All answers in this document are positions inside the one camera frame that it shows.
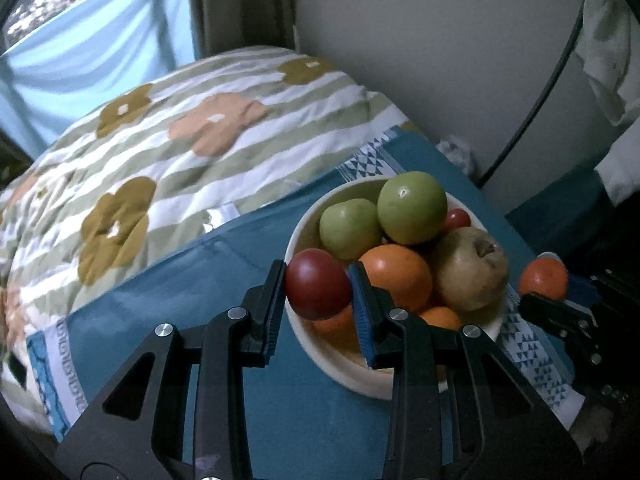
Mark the small tangerine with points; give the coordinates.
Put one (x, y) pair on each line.
(544, 277)
(440, 317)
(332, 324)

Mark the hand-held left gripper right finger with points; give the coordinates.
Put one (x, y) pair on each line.
(361, 320)

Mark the teal cloth with patterned border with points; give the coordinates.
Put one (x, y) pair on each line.
(225, 270)

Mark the large green apple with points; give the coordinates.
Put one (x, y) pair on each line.
(412, 207)

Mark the crumpled white tissue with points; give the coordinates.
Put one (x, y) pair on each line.
(457, 152)

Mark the white ceramic bowl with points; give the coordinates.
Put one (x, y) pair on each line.
(350, 370)

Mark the light blue sheet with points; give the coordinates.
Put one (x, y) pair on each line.
(90, 60)

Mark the white folded fabric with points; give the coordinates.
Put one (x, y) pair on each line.
(622, 170)

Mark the floral striped quilt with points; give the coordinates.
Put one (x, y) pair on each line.
(200, 160)

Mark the white hanging cloth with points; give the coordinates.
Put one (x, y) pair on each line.
(607, 60)

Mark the small green apple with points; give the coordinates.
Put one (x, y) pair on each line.
(350, 227)

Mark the grey curtain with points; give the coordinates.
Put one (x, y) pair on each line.
(240, 5)

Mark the brown russet pear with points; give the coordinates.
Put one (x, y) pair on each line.
(470, 267)

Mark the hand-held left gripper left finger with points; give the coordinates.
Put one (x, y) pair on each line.
(274, 310)

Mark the dark blue fabric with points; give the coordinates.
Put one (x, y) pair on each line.
(560, 205)

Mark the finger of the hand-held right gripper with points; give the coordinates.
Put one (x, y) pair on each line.
(582, 287)
(545, 310)

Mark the large orange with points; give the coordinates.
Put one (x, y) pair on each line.
(397, 277)

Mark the red tomato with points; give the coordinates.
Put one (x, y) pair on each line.
(317, 285)
(456, 220)

